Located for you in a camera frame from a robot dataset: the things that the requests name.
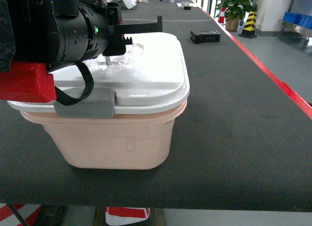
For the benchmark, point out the red white cone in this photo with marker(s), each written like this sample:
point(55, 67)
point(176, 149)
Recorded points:
point(128, 216)
point(31, 215)

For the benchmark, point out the green potted plant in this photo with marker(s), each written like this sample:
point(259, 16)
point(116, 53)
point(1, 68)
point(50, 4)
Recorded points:
point(235, 10)

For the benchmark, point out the black battery device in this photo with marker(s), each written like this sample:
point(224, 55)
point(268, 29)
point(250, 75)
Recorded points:
point(198, 37)

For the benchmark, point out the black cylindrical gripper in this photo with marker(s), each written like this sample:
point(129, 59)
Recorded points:
point(90, 34)

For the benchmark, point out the red white cone left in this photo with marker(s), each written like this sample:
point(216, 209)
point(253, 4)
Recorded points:
point(31, 215)

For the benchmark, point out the red white cone middle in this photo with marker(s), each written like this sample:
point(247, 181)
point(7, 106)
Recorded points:
point(128, 216)

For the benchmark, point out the pink plastic box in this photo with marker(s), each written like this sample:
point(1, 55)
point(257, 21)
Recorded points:
point(126, 141)

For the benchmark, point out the small blue bin right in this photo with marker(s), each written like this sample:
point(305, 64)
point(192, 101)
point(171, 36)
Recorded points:
point(298, 19)

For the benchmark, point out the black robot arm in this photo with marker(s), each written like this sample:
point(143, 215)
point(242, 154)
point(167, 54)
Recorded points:
point(29, 31)

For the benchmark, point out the yellow black striped bollard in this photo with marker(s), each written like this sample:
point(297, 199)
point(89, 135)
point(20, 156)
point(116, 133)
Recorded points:
point(249, 28)

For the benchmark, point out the red camera mount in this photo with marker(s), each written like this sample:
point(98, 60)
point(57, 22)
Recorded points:
point(27, 82)

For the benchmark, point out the white box lid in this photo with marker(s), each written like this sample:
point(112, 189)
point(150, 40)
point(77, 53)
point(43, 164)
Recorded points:
point(151, 77)

